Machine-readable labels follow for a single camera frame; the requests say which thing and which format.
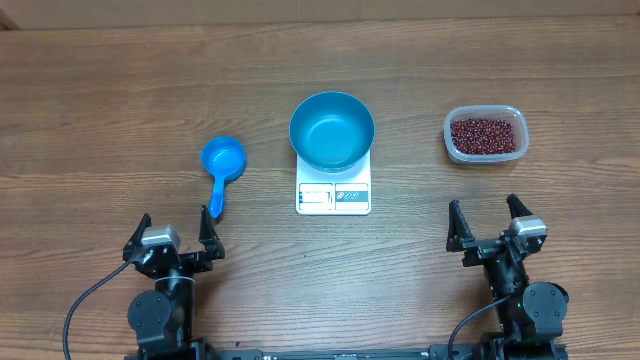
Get blue plastic measuring scoop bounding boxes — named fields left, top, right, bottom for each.
left=200, top=136, right=247, bottom=218

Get clear plastic container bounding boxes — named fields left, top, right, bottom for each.
left=443, top=105, right=529, bottom=165

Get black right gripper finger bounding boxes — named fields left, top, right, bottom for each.
left=446, top=200, right=474, bottom=252
left=506, top=194, right=533, bottom=219

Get red adzuki beans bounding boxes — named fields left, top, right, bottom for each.
left=450, top=118, right=516, bottom=155

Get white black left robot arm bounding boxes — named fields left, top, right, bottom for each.
left=123, top=206, right=225, bottom=360

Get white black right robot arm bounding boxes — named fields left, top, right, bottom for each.
left=446, top=194, right=569, bottom=360

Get teal metal bowl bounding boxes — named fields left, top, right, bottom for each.
left=289, top=91, right=376, bottom=172

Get white digital kitchen scale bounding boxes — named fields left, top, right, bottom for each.
left=295, top=152, right=372, bottom=216

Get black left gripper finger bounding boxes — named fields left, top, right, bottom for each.
left=123, top=213, right=152, bottom=261
left=198, top=205, right=225, bottom=260

